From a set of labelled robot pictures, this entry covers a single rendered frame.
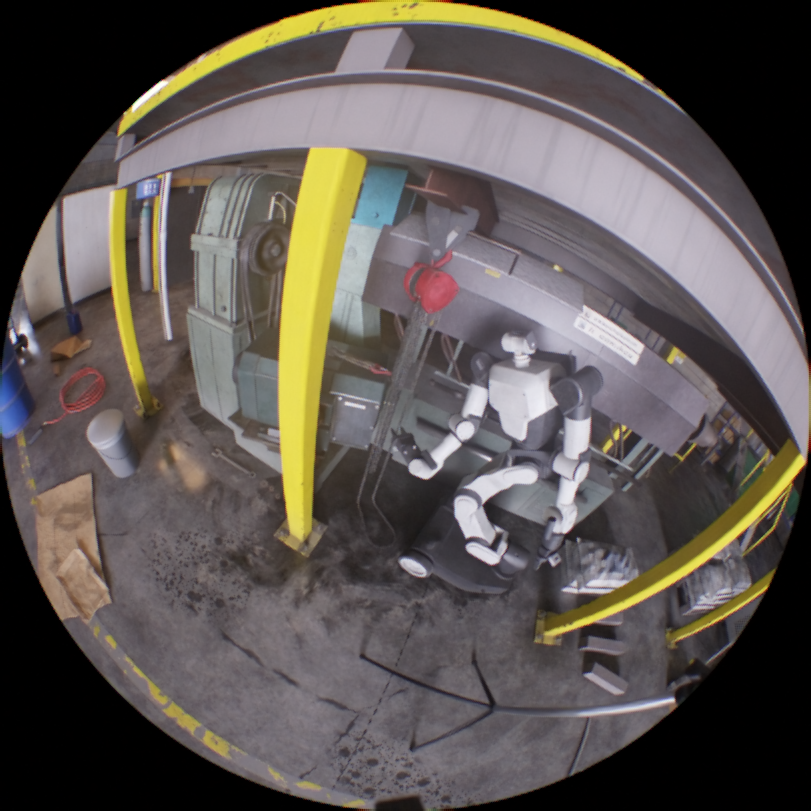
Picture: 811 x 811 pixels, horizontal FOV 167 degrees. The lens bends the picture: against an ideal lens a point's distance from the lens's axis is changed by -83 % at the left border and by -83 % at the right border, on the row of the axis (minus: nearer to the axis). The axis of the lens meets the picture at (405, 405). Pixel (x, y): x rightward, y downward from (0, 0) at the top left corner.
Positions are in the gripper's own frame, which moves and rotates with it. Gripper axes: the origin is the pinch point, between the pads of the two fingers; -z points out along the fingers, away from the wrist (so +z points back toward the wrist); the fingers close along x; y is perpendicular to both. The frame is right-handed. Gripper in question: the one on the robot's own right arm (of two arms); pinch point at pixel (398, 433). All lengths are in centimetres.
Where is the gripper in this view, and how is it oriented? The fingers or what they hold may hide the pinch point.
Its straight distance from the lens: 135.2
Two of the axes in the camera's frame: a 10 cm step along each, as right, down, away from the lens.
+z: 4.5, 6.5, -6.2
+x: 8.5, -1.0, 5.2
